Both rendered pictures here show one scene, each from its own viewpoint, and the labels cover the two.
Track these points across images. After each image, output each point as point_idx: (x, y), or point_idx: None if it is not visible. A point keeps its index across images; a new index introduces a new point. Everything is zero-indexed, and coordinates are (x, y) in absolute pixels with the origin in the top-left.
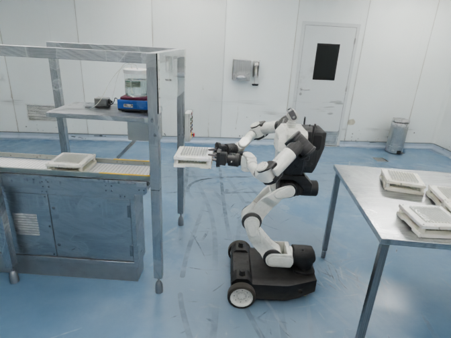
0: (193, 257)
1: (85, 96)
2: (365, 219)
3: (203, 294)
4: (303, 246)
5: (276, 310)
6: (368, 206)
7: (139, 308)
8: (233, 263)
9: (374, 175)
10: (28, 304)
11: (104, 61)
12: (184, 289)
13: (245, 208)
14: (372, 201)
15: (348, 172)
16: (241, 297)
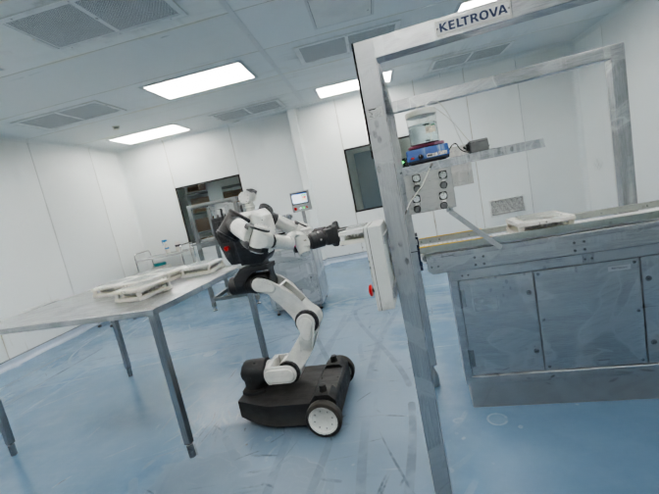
0: (400, 431)
1: None
2: (235, 272)
3: (381, 388)
4: (254, 359)
5: None
6: (221, 273)
7: (449, 369)
8: (339, 373)
9: (137, 303)
10: None
11: (437, 103)
12: (404, 389)
13: (313, 310)
14: (208, 277)
15: (163, 300)
16: None
